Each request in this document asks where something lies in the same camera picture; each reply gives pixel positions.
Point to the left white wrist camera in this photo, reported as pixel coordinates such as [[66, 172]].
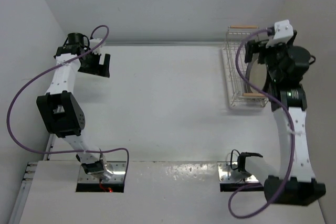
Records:
[[94, 42]]

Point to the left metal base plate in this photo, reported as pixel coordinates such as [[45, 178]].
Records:
[[117, 177]]

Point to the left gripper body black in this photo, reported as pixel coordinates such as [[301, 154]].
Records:
[[91, 64]]

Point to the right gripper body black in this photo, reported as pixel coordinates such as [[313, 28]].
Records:
[[271, 56]]

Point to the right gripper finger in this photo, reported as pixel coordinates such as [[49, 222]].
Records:
[[252, 47], [291, 40]]

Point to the white wire dish rack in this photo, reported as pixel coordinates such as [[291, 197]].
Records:
[[234, 35]]

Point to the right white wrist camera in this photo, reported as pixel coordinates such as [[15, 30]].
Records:
[[280, 32]]

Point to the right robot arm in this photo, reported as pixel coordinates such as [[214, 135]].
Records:
[[294, 183]]

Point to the metal base plate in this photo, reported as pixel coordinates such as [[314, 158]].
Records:
[[229, 175], [117, 177]]

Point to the grey rimmed beige plate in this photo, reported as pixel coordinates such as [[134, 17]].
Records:
[[256, 73]]

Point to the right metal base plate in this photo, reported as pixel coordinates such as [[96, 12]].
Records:
[[229, 175]]

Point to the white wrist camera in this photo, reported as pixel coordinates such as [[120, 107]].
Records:
[[280, 32], [94, 42]]

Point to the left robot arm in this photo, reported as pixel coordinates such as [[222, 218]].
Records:
[[60, 111]]

